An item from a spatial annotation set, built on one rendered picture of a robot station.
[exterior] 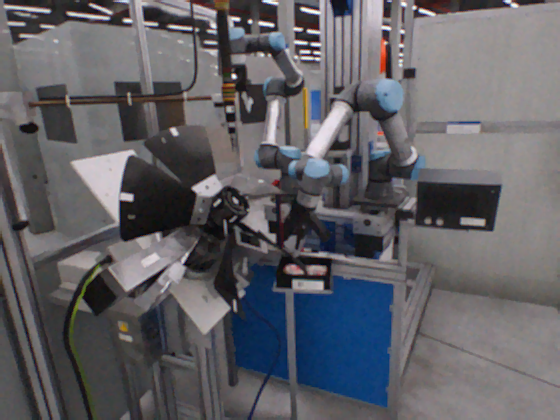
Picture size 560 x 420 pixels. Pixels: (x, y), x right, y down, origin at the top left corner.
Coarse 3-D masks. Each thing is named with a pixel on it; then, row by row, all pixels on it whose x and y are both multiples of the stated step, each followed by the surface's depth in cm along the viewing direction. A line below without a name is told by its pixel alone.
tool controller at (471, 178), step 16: (432, 176) 131; (448, 176) 130; (464, 176) 128; (480, 176) 127; (496, 176) 125; (416, 192) 133; (432, 192) 130; (448, 192) 128; (464, 192) 126; (480, 192) 124; (496, 192) 122; (416, 208) 136; (432, 208) 133; (448, 208) 131; (464, 208) 129; (480, 208) 127; (496, 208) 125; (416, 224) 139; (432, 224) 137; (448, 224) 134; (464, 224) 132; (480, 224) 130
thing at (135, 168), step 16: (128, 160) 95; (128, 176) 94; (144, 176) 97; (160, 176) 100; (128, 192) 93; (144, 192) 97; (160, 192) 100; (176, 192) 104; (192, 192) 108; (128, 208) 93; (144, 208) 97; (160, 208) 101; (176, 208) 104; (192, 208) 109; (128, 224) 93; (144, 224) 97; (160, 224) 102; (176, 224) 106; (128, 240) 94
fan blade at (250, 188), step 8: (240, 176) 149; (248, 176) 151; (232, 184) 142; (240, 184) 142; (248, 184) 142; (256, 184) 143; (264, 184) 146; (248, 192) 133; (256, 192) 135; (264, 192) 137; (272, 192) 140; (280, 192) 144
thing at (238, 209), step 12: (228, 192) 117; (240, 192) 121; (228, 204) 113; (240, 204) 118; (216, 216) 114; (228, 216) 113; (240, 216) 114; (204, 228) 116; (216, 228) 118; (228, 228) 123
